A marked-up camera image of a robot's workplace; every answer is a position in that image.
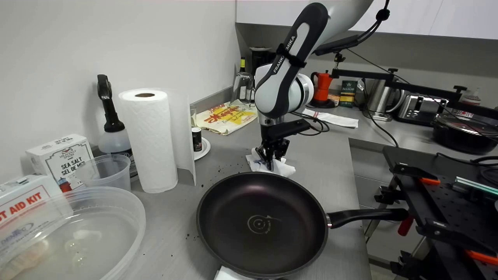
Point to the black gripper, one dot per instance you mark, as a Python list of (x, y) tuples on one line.
[(274, 145)]

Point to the white towel blue stripes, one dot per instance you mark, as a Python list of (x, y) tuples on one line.
[(227, 274), (253, 162)]

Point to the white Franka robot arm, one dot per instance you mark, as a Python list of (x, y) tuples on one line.
[(280, 93)]

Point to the black frying pan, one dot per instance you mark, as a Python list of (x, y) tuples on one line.
[(258, 223)]

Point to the white paper towel roll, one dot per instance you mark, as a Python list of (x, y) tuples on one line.
[(149, 140)]

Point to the yellow printed bag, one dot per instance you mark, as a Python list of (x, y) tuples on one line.
[(222, 117)]

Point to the folded white cloth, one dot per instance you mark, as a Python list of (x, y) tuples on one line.
[(336, 120)]

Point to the white round plate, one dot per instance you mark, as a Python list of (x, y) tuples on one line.
[(204, 149)]

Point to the clear bottle yellow cap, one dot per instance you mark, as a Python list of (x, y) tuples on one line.
[(241, 83)]

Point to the dark spice jar white lid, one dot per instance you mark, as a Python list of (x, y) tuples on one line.
[(196, 140)]

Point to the red moka pot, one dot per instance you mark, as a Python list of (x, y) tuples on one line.
[(323, 87)]

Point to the yellow green box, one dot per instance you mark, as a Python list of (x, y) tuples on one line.
[(350, 93)]

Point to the black coffee machine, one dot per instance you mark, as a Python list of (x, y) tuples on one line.
[(258, 56)]

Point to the silver electric kettle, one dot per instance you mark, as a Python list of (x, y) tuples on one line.
[(383, 98)]

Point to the silver toaster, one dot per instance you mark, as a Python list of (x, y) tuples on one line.
[(422, 107)]

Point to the small clear plastic container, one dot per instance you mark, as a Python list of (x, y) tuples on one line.
[(110, 173)]

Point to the spray bottle black trigger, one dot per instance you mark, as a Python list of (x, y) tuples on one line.
[(110, 121)]

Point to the black round pot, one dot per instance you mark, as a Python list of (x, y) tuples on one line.
[(464, 132)]

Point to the black breadboard table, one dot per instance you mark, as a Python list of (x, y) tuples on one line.
[(456, 218)]

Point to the green LED light strip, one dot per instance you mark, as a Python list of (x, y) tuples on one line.
[(474, 185)]

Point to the large clear plastic bowl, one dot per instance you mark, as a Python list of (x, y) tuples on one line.
[(93, 238)]

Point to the white sea salt box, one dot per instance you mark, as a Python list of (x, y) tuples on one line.
[(64, 160)]

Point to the white first aid kit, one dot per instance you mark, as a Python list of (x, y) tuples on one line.
[(31, 202)]

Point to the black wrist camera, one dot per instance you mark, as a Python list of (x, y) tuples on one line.
[(292, 128)]

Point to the white wall cabinet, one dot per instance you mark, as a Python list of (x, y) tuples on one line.
[(440, 17)]

